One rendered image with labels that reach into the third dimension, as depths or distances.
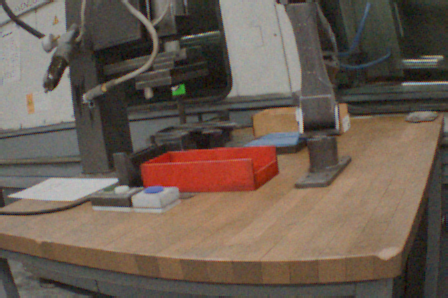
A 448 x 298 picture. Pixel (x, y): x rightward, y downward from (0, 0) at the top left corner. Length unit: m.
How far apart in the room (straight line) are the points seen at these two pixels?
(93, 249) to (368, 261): 0.45
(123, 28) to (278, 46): 0.71
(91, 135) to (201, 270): 0.82
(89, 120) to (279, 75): 0.74
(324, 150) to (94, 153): 0.68
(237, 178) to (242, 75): 0.98
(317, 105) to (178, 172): 0.30
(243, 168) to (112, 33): 0.56
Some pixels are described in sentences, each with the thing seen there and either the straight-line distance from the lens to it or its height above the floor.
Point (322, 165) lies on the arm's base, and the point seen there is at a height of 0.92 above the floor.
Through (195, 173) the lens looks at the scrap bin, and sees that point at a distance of 1.17.
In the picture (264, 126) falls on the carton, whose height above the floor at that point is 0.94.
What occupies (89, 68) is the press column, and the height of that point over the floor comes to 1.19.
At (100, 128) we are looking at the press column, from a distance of 1.54.
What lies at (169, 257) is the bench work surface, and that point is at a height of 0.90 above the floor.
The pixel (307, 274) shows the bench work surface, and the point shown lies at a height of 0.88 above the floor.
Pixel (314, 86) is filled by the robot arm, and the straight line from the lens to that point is 1.14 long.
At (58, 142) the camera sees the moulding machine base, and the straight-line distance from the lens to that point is 2.70.
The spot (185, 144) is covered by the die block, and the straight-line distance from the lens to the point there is 1.37.
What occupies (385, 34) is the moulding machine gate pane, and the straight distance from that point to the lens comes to 1.82.
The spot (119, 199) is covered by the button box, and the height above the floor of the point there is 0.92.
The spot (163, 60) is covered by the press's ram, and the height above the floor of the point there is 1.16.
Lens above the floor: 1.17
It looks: 10 degrees down
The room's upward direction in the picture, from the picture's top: 9 degrees counter-clockwise
